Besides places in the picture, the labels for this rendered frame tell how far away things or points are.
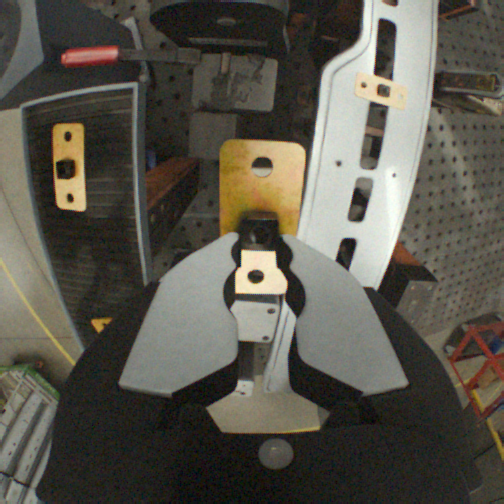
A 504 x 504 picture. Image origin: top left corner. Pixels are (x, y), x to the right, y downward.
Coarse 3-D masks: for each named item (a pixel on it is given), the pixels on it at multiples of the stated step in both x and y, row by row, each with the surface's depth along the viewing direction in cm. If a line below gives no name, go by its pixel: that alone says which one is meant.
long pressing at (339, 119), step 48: (432, 0) 19; (432, 48) 24; (336, 96) 30; (336, 144) 33; (384, 144) 33; (336, 192) 37; (384, 192) 36; (336, 240) 41; (384, 240) 40; (288, 336) 52; (288, 384) 61
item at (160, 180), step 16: (176, 160) 58; (192, 160) 58; (160, 176) 43; (176, 176) 44; (192, 176) 56; (160, 192) 36; (176, 192) 45; (192, 192) 59; (160, 208) 37; (176, 208) 46; (160, 224) 38; (176, 224) 48; (160, 240) 39
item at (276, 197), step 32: (224, 160) 11; (288, 160) 11; (224, 192) 12; (256, 192) 12; (288, 192) 12; (224, 224) 13; (256, 224) 12; (288, 224) 13; (256, 256) 14; (256, 288) 15
